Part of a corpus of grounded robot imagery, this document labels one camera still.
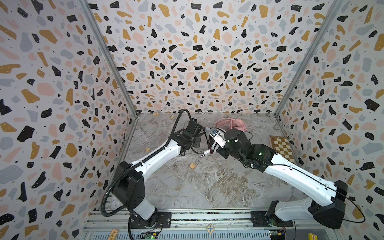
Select pink headphones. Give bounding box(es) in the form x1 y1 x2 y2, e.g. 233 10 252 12
214 118 248 132

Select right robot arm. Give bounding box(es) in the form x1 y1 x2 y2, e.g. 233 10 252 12
209 128 348 229

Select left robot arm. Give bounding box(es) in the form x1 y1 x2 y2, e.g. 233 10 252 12
110 119 206 226

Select wooden chessboard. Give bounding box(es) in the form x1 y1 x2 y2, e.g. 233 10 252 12
270 136 296 164

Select yellow block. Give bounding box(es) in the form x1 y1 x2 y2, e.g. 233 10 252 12
308 233 318 240

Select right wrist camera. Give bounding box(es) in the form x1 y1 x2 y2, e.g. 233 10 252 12
209 127 227 148

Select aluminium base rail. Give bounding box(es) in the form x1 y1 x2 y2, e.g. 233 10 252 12
81 208 342 240

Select wooden tile on rail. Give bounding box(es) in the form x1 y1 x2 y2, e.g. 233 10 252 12
206 224 215 234

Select wooden block at rail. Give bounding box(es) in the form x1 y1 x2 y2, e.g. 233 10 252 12
108 229 119 240

